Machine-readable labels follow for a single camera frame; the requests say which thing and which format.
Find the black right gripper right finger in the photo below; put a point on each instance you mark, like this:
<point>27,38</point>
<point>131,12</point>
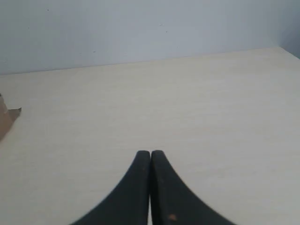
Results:
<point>172,202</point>

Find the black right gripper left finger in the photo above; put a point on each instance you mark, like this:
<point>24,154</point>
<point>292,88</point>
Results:
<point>128,203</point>

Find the brown cardboard slotted box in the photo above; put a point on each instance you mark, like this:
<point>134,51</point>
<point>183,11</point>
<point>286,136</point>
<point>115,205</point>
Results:
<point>7,117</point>

